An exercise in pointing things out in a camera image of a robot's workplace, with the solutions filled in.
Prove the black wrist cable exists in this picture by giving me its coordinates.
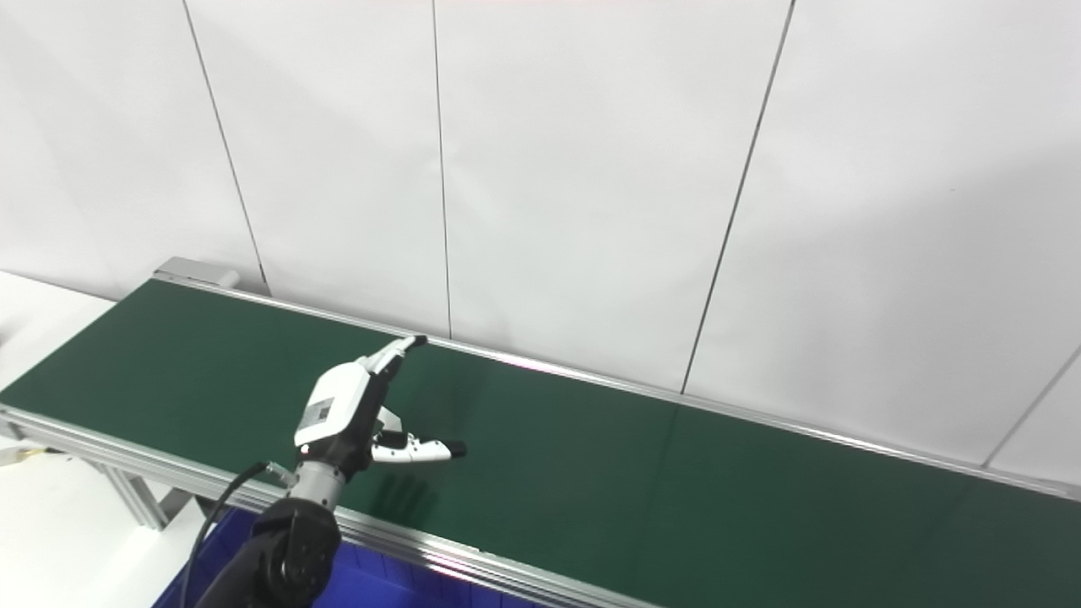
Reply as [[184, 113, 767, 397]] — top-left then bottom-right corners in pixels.
[[179, 460, 292, 608]]

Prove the grey aluminium conveyor leg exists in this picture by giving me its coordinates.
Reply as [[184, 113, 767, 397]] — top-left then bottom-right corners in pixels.
[[100, 463, 197, 533]]

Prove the green conveyor belt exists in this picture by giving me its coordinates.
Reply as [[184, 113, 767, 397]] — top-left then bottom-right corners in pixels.
[[0, 258, 1081, 608]]

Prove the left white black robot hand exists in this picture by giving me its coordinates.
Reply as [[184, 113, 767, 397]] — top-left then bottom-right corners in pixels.
[[293, 335, 467, 486]]

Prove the blue plastic bin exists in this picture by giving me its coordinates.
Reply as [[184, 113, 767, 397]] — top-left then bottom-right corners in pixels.
[[152, 507, 541, 608]]

